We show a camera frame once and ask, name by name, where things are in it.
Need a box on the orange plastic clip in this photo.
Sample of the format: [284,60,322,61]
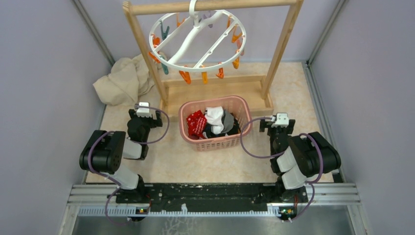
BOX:
[179,70,191,84]

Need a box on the teal plastic clip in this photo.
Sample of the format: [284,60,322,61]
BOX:
[160,21,170,40]

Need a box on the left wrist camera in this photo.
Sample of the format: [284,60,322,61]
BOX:
[134,102,153,118]

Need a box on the grey sock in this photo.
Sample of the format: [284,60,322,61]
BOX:
[221,110,234,134]

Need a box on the white sock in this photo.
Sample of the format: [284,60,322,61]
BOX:
[205,106,224,135]

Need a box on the lilac plastic clip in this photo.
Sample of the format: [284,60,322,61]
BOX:
[203,11,214,28]

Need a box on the pink plastic clip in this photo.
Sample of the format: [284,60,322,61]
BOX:
[236,39,245,56]

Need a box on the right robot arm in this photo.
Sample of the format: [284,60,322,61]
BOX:
[259,116,341,202]

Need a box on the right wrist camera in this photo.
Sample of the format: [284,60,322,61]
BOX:
[271,113,290,128]

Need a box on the black sock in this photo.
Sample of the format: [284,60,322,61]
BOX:
[202,118,241,139]

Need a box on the pink plastic laundry basket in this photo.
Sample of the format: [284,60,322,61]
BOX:
[178,95,252,152]

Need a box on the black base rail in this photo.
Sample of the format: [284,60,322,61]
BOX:
[77,182,361,218]

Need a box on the white round clip hanger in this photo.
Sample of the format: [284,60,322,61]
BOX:
[148,0,247,77]

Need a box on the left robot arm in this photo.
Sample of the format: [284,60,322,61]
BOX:
[79,104,164,203]

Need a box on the beige crumpled cloth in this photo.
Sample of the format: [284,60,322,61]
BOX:
[93,54,155,106]

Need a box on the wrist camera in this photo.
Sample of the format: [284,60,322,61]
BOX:
[134,102,153,118]
[271,113,290,128]

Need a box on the wooden drying rack frame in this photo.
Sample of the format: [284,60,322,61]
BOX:
[122,0,303,119]

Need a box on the red snowflake sock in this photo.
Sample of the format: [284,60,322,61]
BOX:
[185,110,207,140]

